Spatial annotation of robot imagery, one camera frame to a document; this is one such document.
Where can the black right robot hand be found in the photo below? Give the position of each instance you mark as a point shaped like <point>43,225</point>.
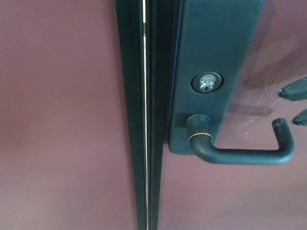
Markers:
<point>296,91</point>

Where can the black door edge strip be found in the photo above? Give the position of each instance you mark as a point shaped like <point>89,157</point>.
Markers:
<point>132,95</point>
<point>158,83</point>

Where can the silver lock cylinder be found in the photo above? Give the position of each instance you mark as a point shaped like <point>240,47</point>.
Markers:
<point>206,85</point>

